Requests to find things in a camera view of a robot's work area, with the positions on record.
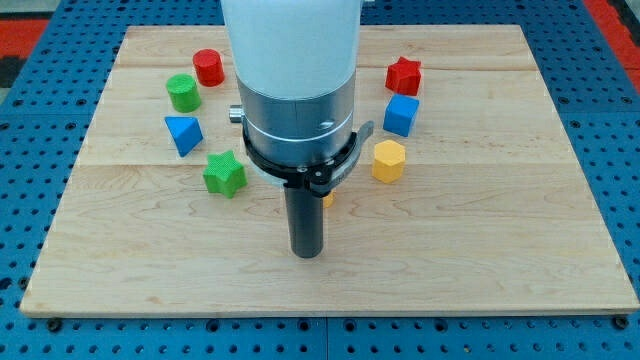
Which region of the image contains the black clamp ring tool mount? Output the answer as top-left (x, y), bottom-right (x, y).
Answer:
top-left (242, 121), bottom-right (374, 198)

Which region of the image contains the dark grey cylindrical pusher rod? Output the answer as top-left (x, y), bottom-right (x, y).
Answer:
top-left (284, 187), bottom-right (324, 258)

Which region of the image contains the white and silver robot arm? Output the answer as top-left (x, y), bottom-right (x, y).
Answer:
top-left (221, 0), bottom-right (373, 258)

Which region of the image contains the yellow heart block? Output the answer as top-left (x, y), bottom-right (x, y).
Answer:
top-left (323, 191), bottom-right (335, 208)

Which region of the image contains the blue cube block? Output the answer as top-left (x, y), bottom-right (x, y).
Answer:
top-left (383, 94), bottom-right (420, 137)

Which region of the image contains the yellow hexagon block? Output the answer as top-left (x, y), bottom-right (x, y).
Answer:
top-left (372, 140), bottom-right (406, 184)

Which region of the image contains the green star block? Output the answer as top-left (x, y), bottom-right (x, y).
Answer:
top-left (203, 150), bottom-right (247, 198)

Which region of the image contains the red star block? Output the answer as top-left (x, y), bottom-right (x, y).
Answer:
top-left (385, 56), bottom-right (422, 96)

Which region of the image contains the blue triangular prism block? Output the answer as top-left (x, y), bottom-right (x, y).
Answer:
top-left (164, 116), bottom-right (204, 157)

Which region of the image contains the light wooden board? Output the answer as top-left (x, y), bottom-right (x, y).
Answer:
top-left (20, 25), bottom-right (639, 318)

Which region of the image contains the red cylinder block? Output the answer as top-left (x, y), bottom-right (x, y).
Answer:
top-left (192, 49), bottom-right (225, 87)

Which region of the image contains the green cylinder block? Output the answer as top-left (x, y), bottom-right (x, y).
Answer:
top-left (165, 73), bottom-right (201, 113)

